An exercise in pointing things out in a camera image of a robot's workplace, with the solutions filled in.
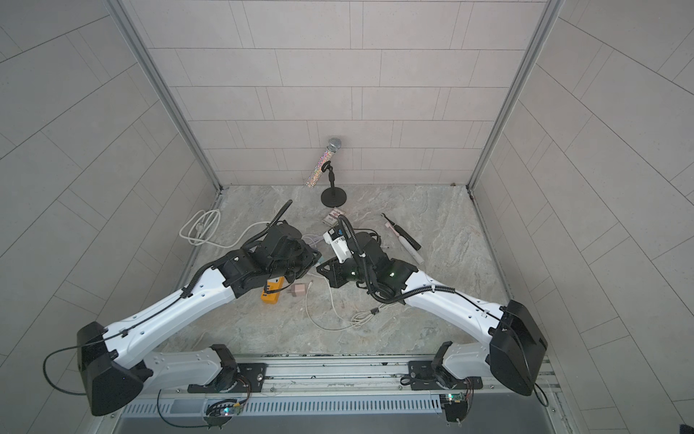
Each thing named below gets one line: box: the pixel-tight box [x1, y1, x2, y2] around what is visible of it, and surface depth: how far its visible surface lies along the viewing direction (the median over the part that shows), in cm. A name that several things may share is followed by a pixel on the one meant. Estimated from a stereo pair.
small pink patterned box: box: [321, 207, 347, 227], surface depth 107 cm
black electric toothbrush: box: [381, 212, 423, 252], surface depth 101 cm
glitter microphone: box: [305, 137, 342, 189], surface depth 98 cm
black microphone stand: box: [320, 160, 347, 208], surface depth 114 cm
